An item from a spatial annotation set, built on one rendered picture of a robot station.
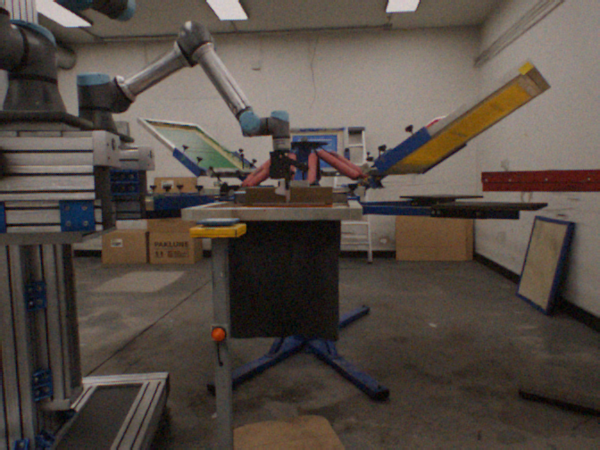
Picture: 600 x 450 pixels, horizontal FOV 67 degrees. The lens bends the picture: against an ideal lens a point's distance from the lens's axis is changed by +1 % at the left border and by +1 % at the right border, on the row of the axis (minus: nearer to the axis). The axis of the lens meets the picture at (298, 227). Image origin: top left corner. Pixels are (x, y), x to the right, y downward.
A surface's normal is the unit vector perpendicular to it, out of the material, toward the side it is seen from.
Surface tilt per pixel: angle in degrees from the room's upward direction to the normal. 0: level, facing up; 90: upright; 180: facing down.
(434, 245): 78
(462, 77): 90
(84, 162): 90
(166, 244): 90
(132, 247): 90
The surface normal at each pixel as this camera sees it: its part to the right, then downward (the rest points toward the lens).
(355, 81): -0.09, 0.11
